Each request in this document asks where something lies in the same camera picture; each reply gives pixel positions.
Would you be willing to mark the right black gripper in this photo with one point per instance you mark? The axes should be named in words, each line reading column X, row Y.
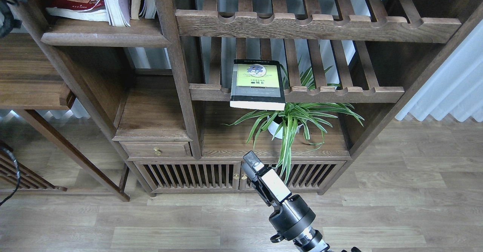
column 291, row 215

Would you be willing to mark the black and green book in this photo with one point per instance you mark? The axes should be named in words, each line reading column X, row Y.
column 257, row 84

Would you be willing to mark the white and purple book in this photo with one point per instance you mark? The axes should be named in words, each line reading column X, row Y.
column 118, row 12

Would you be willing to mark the red cover book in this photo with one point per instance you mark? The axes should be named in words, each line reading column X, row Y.
column 91, row 10

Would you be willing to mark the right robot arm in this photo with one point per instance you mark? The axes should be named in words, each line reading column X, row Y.
column 311, row 240

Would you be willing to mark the upright cream books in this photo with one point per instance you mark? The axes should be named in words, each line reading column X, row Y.
column 143, row 8

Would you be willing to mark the brass cabinet door knobs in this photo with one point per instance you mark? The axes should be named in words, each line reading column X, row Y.
column 238, row 176

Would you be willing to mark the spider plant in white pot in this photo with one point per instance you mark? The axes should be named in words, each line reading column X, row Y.
column 290, row 120

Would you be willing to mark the dark wooden bookshelf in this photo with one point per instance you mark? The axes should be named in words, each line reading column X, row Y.
column 164, row 82

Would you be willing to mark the white curtain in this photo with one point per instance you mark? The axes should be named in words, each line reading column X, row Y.
column 455, row 89

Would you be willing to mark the wooden side table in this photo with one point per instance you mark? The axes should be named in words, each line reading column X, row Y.
column 38, row 86

